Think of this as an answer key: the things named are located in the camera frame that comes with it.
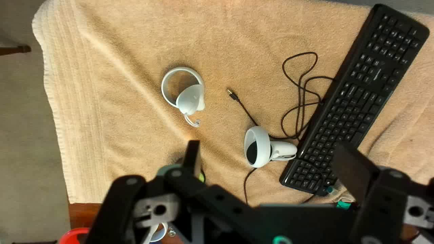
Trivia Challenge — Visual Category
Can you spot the dark wooden furniture foot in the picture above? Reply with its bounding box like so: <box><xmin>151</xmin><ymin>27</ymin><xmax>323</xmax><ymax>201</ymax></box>
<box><xmin>0</xmin><ymin>43</ymin><xmax>33</xmax><ymax>57</ymax></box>

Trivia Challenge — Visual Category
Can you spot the black keyboard usb cable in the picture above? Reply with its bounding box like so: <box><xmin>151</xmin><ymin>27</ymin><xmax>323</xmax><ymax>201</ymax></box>
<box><xmin>225</xmin><ymin>50</ymin><xmax>338</xmax><ymax>205</ymax></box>

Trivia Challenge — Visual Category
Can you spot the beige terry towel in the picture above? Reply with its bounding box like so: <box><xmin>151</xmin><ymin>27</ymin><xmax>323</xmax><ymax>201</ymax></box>
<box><xmin>31</xmin><ymin>0</ymin><xmax>434</xmax><ymax>207</ymax></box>

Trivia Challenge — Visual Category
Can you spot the yellow green tennis ball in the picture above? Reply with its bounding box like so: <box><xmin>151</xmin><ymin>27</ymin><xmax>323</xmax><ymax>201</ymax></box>
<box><xmin>197</xmin><ymin>167</ymin><xmax>209</xmax><ymax>184</ymax></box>

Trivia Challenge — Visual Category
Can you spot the red plastic bowl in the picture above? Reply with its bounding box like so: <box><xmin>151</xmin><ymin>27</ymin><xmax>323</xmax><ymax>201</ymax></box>
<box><xmin>57</xmin><ymin>226</ymin><xmax>92</xmax><ymax>244</ymax></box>

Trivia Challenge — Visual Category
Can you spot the black computer keyboard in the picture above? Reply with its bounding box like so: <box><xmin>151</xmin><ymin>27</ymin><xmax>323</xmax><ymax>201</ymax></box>
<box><xmin>278</xmin><ymin>3</ymin><xmax>431</xmax><ymax>198</ymax></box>

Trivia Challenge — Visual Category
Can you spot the green handled tool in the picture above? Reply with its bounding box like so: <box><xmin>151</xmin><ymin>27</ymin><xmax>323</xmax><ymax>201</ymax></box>
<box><xmin>323</xmin><ymin>183</ymin><xmax>354</xmax><ymax>211</ymax></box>

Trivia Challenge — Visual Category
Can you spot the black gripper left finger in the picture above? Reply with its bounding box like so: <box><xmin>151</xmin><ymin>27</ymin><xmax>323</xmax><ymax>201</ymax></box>
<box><xmin>86</xmin><ymin>138</ymin><xmax>255</xmax><ymax>244</ymax></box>

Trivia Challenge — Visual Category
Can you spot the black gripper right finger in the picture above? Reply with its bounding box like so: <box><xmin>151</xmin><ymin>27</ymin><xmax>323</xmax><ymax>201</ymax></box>
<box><xmin>332</xmin><ymin>142</ymin><xmax>434</xmax><ymax>244</ymax></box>

